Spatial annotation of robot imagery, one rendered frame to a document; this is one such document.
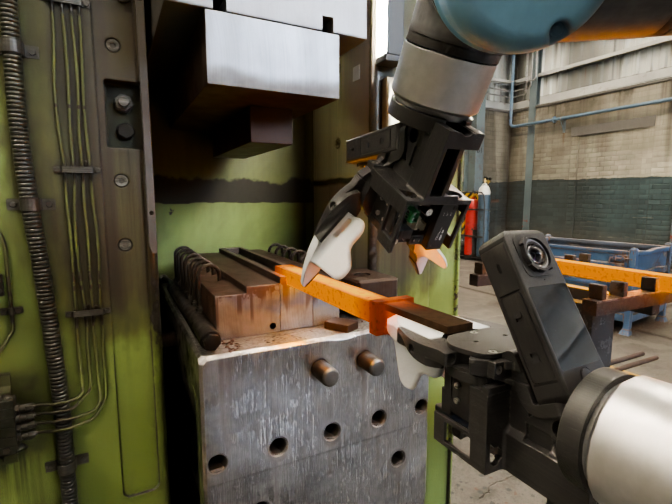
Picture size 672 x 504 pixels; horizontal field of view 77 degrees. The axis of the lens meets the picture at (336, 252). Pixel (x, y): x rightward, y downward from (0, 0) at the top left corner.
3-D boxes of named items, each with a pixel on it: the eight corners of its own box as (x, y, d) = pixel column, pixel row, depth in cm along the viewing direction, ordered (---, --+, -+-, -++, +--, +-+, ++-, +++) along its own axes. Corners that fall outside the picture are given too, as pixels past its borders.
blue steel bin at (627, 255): (668, 321, 389) (676, 242, 380) (629, 336, 345) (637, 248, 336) (543, 296, 488) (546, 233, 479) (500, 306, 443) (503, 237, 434)
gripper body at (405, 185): (383, 260, 37) (430, 125, 31) (342, 209, 43) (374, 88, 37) (450, 254, 41) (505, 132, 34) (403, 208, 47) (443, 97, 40)
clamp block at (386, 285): (399, 313, 76) (400, 277, 75) (358, 319, 72) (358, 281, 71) (364, 299, 86) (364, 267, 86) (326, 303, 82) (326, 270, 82)
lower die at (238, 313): (339, 322, 70) (339, 271, 69) (216, 340, 61) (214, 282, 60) (261, 279, 107) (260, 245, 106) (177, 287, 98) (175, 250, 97)
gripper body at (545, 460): (424, 434, 33) (569, 543, 23) (426, 328, 32) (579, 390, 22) (494, 411, 37) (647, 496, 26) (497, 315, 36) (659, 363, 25)
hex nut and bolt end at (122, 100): (136, 139, 66) (133, 92, 65) (115, 137, 65) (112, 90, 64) (135, 141, 68) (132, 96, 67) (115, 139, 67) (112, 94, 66)
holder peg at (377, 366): (385, 375, 63) (386, 357, 63) (370, 378, 62) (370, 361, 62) (371, 365, 67) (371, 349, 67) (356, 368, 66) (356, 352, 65)
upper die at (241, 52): (339, 99, 66) (339, 34, 65) (207, 83, 57) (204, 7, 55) (258, 134, 103) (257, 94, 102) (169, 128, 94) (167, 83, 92)
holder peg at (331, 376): (340, 385, 60) (340, 367, 59) (323, 389, 59) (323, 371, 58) (327, 375, 63) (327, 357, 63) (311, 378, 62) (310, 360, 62)
